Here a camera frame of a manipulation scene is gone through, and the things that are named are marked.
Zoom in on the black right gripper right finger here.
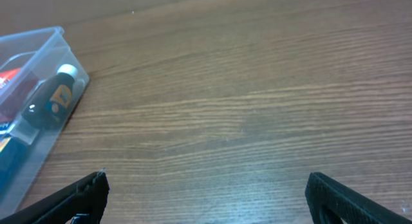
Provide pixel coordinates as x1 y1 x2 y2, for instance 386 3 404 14
305 172 411 224

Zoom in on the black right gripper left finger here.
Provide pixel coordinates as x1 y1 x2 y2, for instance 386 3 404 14
1 171 109 224

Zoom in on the blue yellow Vapodrops box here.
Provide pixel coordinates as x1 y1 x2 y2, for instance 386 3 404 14
1 125 28 191

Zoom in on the dark brown bottle white cap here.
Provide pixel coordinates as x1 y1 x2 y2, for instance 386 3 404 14
21 64 78 129

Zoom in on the clear plastic container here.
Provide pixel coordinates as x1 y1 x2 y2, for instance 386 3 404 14
1 26 89 218

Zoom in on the red medicine box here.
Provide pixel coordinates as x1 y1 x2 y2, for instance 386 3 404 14
1 68 39 123

